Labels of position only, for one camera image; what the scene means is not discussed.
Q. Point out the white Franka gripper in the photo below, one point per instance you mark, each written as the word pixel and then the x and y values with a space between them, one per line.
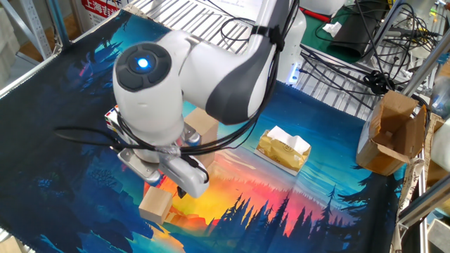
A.
pixel 190 179

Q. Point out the light wooden cube block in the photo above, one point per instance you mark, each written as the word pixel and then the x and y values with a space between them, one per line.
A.
pixel 155 205
pixel 210 156
pixel 207 123

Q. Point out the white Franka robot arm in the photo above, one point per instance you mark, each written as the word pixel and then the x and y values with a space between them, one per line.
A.
pixel 151 105

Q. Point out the colourful Rubik's cube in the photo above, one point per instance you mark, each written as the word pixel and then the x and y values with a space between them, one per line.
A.
pixel 110 117

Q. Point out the gold tissue pack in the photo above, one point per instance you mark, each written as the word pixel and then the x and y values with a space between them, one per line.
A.
pixel 281 154

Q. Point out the sunset forest printed cloth mat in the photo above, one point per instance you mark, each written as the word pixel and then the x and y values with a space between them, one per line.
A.
pixel 52 175

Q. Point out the red sign with white characters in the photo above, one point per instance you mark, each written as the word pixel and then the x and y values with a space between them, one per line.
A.
pixel 98 7

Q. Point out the green mat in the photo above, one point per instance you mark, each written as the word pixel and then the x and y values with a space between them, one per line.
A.
pixel 313 35

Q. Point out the open cardboard box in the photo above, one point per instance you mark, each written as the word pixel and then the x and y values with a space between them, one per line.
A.
pixel 390 119

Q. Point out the red pen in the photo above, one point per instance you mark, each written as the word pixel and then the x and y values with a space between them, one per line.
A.
pixel 316 15

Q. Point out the crumpled white tissue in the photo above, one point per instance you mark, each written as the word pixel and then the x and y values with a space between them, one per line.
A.
pixel 332 29

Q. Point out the black fabric bag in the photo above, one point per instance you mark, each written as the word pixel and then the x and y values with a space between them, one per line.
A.
pixel 351 38

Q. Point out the white plastic container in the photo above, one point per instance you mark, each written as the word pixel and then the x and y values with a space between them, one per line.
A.
pixel 443 147

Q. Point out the clear plastic bottle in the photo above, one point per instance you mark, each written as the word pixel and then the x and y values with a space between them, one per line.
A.
pixel 441 98

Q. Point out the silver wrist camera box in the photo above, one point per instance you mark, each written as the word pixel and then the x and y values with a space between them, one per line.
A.
pixel 139 165

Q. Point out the blue metal post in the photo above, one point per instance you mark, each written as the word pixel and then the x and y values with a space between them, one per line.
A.
pixel 58 21

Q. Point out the white perforated rack post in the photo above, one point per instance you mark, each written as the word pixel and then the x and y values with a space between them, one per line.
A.
pixel 34 24

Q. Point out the aluminium frame bar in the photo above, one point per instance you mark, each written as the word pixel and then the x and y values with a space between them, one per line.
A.
pixel 425 204

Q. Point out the aluminium frame post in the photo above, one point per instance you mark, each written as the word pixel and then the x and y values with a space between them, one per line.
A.
pixel 423 68
pixel 390 21

